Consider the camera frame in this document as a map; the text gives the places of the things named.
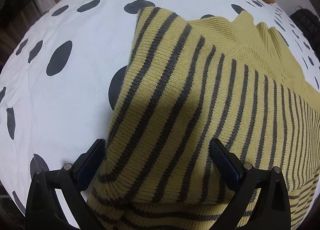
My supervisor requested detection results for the yellow striped knit sweater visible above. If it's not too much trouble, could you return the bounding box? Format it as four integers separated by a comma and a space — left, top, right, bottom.
87, 7, 319, 229

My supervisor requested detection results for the white polka dot duvet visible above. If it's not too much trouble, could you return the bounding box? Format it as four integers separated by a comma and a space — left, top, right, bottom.
1, 0, 319, 215

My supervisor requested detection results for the black backpack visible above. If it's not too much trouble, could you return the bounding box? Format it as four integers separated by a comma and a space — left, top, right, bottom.
290, 8, 319, 51

